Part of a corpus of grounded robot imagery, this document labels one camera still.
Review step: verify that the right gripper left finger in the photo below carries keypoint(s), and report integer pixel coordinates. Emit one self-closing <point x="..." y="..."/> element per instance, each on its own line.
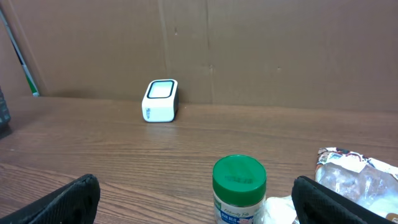
<point x="74" y="203"/>

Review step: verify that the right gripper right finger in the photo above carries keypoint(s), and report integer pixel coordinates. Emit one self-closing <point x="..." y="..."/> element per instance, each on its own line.
<point x="316" y="204"/>

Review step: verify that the beige brown snack bag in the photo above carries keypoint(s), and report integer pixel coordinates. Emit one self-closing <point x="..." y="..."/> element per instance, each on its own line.
<point x="364" y="180"/>

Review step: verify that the green lid jar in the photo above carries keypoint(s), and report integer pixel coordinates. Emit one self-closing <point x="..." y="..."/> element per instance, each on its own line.
<point x="239" y="190"/>

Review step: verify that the white barcode scanner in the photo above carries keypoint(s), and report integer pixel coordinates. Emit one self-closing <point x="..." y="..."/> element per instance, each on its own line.
<point x="160" y="102"/>

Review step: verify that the grey plastic mesh basket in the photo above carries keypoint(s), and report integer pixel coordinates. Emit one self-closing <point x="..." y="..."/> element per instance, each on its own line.
<point x="5" y="116"/>

